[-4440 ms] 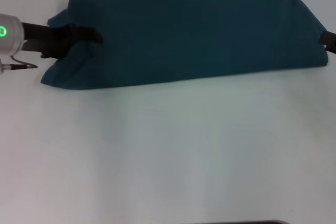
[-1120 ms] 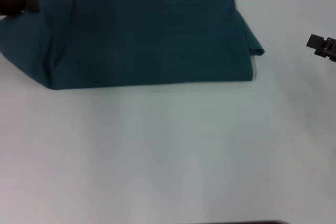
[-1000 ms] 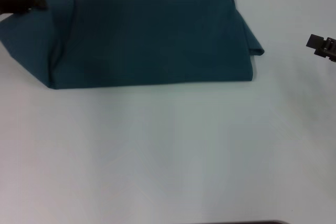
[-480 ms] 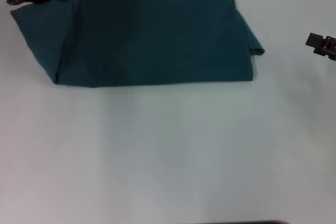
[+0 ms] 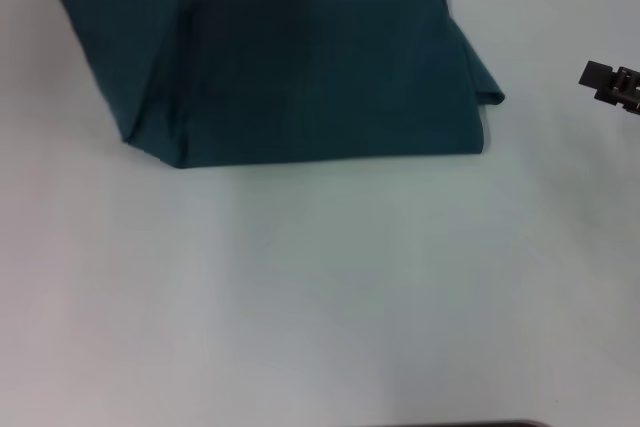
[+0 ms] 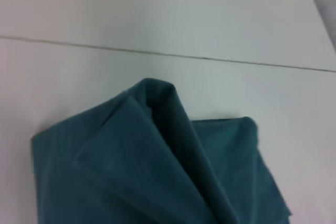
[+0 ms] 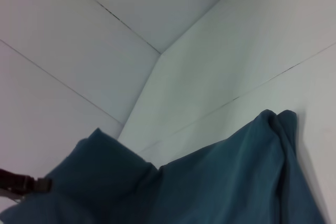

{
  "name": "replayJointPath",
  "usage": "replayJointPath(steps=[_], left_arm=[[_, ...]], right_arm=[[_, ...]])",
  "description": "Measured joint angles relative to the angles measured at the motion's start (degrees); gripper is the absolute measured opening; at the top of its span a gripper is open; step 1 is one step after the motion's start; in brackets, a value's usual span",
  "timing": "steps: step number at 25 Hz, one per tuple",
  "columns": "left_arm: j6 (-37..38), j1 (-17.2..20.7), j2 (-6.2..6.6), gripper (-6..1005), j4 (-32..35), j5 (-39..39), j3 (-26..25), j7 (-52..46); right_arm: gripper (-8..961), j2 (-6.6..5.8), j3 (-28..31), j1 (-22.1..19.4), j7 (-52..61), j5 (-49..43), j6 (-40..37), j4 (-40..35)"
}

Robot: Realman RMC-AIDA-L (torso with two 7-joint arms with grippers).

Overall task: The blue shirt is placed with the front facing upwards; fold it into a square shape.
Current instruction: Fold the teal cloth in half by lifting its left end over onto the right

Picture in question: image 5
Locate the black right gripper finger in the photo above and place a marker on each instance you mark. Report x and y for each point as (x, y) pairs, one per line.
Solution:
(597, 74)

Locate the teal t-shirt with beige print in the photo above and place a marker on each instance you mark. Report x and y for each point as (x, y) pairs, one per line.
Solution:
(300, 72)

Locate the black flat panel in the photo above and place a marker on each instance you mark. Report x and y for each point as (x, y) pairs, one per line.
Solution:
(480, 424)

